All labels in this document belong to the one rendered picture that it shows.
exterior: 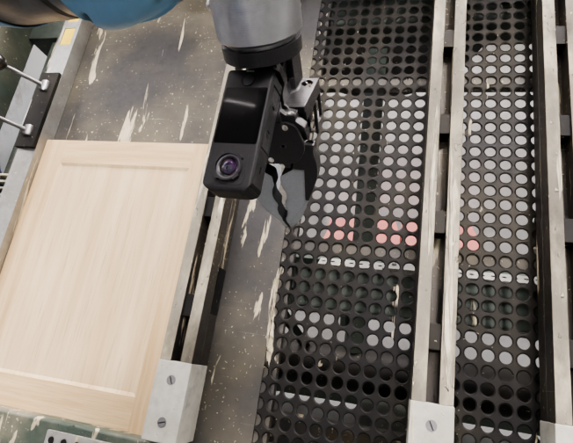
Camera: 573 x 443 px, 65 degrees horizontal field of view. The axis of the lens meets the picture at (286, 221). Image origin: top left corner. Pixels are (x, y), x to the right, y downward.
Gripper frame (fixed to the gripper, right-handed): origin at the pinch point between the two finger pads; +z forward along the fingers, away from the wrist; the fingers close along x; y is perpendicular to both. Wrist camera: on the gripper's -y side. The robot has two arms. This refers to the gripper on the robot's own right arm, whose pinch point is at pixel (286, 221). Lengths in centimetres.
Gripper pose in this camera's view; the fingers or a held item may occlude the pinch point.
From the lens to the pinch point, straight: 51.3
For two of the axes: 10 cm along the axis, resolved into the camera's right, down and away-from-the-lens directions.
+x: -9.5, -0.8, 3.0
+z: 1.4, 7.4, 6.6
